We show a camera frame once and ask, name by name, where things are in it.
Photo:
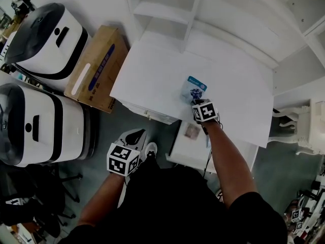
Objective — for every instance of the blue white card packet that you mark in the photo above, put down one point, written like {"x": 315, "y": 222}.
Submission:
{"x": 193, "y": 89}

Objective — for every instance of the person's white left shoe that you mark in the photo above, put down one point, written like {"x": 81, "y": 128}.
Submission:
{"x": 151, "y": 149}

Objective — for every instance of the person's right forearm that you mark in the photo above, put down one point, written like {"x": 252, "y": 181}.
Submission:
{"x": 231, "y": 166}

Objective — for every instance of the white black wheeled robot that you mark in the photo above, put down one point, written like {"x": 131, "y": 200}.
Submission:
{"x": 63, "y": 52}
{"x": 63, "y": 131}

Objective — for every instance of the cream carved vanity table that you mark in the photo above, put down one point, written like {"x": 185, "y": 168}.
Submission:
{"x": 312, "y": 126}

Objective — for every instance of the person's black clothing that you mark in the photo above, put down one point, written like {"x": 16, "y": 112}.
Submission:
{"x": 165, "y": 207}

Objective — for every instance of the large white drawer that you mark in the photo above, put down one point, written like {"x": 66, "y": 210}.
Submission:
{"x": 188, "y": 151}

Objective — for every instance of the person's white right shoe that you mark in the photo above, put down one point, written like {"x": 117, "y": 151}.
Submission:
{"x": 219, "y": 196}

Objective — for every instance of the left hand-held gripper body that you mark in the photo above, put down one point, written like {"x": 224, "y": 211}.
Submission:
{"x": 122, "y": 159}

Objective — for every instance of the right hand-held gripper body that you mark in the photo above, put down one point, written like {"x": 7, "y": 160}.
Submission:
{"x": 205, "y": 110}

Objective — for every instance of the black office chair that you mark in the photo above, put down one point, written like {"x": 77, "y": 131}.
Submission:
{"x": 30, "y": 199}

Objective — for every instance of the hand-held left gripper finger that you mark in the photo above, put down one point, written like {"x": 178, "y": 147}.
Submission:
{"x": 142, "y": 142}
{"x": 123, "y": 140}

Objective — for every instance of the person's white shoe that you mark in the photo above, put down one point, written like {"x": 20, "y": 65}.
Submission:
{"x": 151, "y": 149}
{"x": 219, "y": 196}

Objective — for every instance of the small brown pink packet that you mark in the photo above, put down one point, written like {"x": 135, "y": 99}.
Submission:
{"x": 192, "y": 131}

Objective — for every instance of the brown cardboard box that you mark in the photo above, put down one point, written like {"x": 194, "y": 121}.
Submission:
{"x": 99, "y": 67}

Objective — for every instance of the person's left forearm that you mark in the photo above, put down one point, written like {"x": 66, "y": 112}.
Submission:
{"x": 101, "y": 199}

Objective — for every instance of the white desk with hutch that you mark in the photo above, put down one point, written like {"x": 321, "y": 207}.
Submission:
{"x": 157, "y": 72}

